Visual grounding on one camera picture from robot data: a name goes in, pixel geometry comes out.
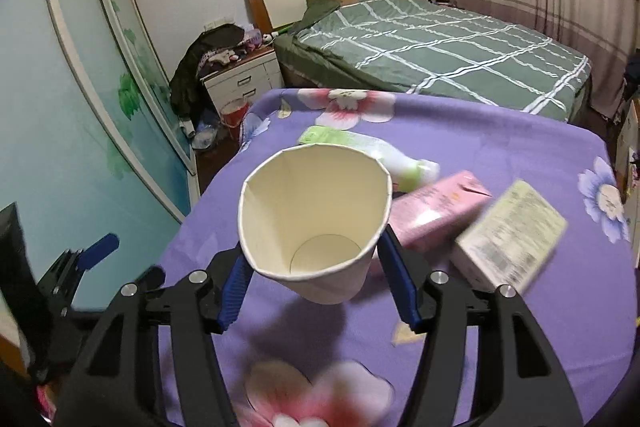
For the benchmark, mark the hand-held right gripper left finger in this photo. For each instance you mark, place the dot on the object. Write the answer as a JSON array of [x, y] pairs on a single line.
[[235, 287]]

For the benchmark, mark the green and white bottle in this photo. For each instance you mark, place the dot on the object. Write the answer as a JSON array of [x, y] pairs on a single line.
[[400, 167]]

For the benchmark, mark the teal floral wardrobe door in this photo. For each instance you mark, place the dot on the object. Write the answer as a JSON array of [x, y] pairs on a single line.
[[75, 82]]

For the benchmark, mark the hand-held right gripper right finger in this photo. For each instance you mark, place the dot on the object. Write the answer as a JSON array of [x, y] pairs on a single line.
[[400, 277]]

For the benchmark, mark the pale green box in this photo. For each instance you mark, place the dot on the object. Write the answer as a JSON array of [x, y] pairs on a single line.
[[510, 232]]

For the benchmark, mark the pile of dark clothes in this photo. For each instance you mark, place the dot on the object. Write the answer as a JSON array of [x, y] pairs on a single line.
[[633, 74]]

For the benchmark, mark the bed with green plaid sheet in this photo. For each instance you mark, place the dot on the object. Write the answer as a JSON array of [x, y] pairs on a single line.
[[425, 37]]

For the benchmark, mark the white paper cup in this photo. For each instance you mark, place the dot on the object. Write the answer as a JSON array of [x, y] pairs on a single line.
[[310, 207]]

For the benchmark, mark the pink carton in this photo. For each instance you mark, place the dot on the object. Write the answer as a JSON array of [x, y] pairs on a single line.
[[430, 202]]

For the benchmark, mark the red bucket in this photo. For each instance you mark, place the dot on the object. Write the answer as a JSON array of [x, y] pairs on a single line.
[[234, 117]]

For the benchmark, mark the dark jacket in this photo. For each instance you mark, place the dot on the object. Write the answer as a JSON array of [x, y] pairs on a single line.
[[200, 57]]

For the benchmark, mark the white nightstand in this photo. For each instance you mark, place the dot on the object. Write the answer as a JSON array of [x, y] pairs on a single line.
[[235, 82]]

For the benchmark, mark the white drawer unit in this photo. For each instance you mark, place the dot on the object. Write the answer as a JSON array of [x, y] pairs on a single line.
[[630, 142]]

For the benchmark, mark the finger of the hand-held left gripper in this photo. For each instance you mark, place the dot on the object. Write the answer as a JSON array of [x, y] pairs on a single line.
[[100, 247], [150, 277]]

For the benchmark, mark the purple floral tablecloth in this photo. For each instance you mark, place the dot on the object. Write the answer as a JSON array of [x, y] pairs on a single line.
[[500, 137]]

